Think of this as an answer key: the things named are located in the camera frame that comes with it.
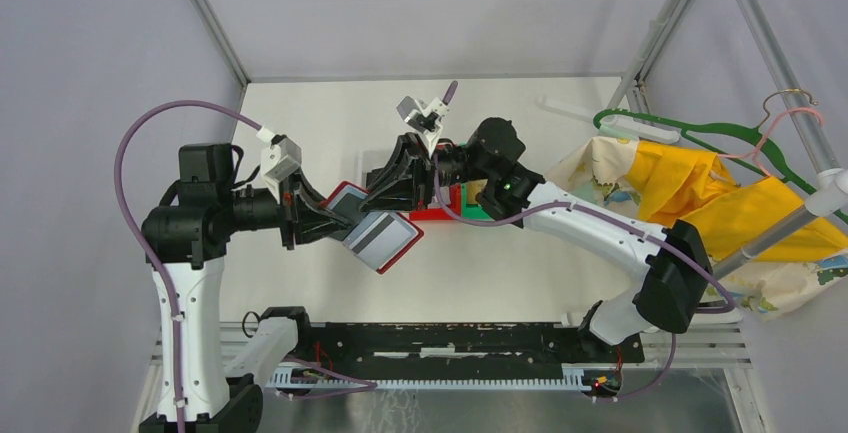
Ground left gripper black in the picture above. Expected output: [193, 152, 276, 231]
[220, 163, 354, 248]

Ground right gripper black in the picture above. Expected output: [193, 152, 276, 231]
[356, 132, 494, 213]

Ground red leather card holder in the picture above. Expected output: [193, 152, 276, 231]
[323, 181, 424, 274]

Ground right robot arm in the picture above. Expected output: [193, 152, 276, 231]
[360, 117, 712, 361]

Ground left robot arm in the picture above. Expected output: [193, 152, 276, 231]
[139, 143, 352, 432]

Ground white plastic bin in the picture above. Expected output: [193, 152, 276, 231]
[356, 148, 393, 191]

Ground red plastic bin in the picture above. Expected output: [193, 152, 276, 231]
[406, 182, 463, 222]

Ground green plastic bin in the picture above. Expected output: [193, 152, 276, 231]
[460, 180, 491, 221]

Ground yellow patterned cloth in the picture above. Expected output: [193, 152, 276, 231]
[543, 135, 848, 323]

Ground pink clothes hanger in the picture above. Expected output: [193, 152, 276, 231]
[718, 88, 824, 161]

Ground green clothes hanger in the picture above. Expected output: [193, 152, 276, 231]
[592, 108, 819, 195]

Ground white hanger rack stand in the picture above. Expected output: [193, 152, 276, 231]
[536, 93, 848, 332]

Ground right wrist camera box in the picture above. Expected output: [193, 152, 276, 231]
[396, 96, 450, 156]

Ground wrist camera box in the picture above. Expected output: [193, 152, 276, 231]
[396, 96, 450, 156]
[259, 135, 302, 201]

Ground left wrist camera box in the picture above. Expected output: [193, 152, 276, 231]
[259, 135, 302, 201]

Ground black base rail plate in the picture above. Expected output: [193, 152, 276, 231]
[292, 322, 645, 381]

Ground white cable duct strip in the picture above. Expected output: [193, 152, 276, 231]
[267, 363, 591, 393]

